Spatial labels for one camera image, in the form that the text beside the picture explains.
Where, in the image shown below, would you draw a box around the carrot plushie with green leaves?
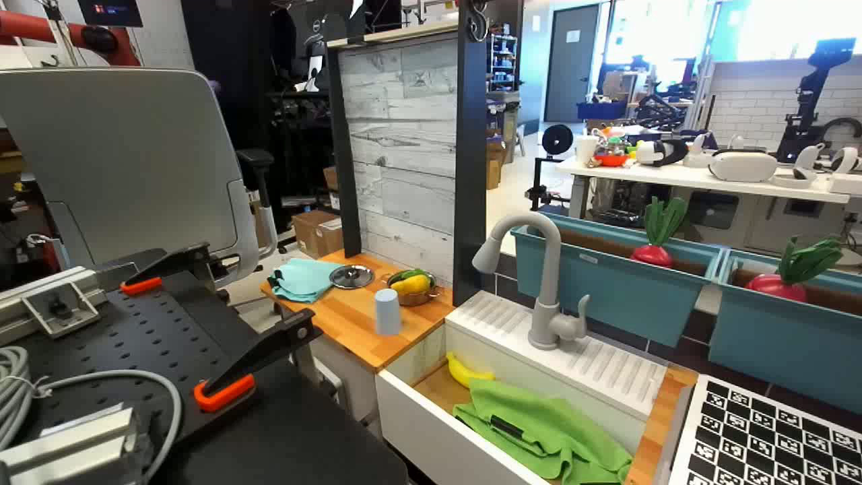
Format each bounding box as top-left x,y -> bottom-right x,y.
387,271 -> 437,307

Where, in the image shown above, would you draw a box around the left radish plushie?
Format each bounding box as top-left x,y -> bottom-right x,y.
631,198 -> 687,267

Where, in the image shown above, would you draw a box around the radish plushie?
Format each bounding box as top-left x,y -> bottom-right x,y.
745,241 -> 841,303
631,198 -> 687,267

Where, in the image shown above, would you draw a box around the right radish plushie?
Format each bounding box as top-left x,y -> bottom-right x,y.
745,241 -> 841,303

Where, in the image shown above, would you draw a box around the light blue cup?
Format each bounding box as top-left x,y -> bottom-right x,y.
375,290 -> 400,337

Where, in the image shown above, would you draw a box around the cardboard box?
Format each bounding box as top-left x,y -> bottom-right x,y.
291,211 -> 341,256

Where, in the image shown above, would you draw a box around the yellow toy banana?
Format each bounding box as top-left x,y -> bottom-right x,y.
447,354 -> 496,389

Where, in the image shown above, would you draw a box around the teal cloth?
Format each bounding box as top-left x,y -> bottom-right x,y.
267,259 -> 334,303

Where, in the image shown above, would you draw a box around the grey toy faucet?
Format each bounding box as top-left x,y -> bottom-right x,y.
472,213 -> 590,350

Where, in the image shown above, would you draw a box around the whitewashed wood backsplash panel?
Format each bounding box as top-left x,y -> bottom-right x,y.
340,36 -> 458,287

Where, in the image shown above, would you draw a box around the green cloth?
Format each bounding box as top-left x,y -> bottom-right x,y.
453,383 -> 632,485

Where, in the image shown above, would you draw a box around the white toy sink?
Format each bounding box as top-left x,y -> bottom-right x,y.
376,294 -> 666,485

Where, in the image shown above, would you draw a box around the left teal planter box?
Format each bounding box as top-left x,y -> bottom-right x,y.
551,217 -> 725,349

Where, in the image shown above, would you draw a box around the teal planter box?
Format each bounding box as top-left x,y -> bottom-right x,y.
551,217 -> 725,349
709,250 -> 862,414

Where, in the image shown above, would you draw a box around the front black orange clamp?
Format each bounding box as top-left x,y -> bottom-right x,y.
190,311 -> 319,416

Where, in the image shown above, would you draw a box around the black orange clamp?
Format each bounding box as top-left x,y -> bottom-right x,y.
117,246 -> 216,298
190,311 -> 319,416

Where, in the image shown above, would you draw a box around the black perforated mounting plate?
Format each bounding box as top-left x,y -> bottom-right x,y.
0,272 -> 406,485

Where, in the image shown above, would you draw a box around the rear black orange clamp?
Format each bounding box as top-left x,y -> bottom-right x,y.
117,246 -> 216,298

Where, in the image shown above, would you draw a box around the grey monitor back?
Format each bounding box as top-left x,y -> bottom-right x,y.
0,67 -> 258,279

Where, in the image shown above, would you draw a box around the white background table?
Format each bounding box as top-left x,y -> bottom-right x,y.
569,162 -> 862,250

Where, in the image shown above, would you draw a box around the black white calibration board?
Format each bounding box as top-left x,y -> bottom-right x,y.
667,374 -> 862,485

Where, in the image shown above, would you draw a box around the right teal planter box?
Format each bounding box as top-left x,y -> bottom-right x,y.
709,250 -> 862,414

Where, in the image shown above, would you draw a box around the grey cable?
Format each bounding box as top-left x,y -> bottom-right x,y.
0,343 -> 186,485

